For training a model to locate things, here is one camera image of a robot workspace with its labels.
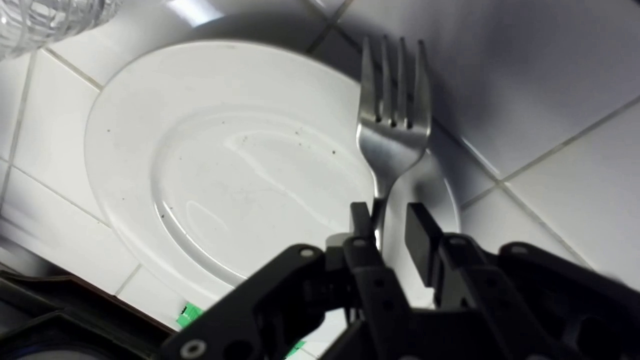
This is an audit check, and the small green item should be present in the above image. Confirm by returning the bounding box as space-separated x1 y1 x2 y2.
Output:
177 299 308 355

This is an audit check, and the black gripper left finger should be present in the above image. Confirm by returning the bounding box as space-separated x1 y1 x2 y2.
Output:
343 197 409 323

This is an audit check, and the clear plastic container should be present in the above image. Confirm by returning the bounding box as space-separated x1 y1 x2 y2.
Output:
0 0 125 63

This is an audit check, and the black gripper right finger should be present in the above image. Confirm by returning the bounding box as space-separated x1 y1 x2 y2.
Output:
405 199 511 323

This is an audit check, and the silver metal fork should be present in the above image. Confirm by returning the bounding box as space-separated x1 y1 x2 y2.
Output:
352 33 436 260

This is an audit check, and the white round plate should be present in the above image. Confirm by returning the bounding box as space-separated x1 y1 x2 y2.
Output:
82 38 464 316

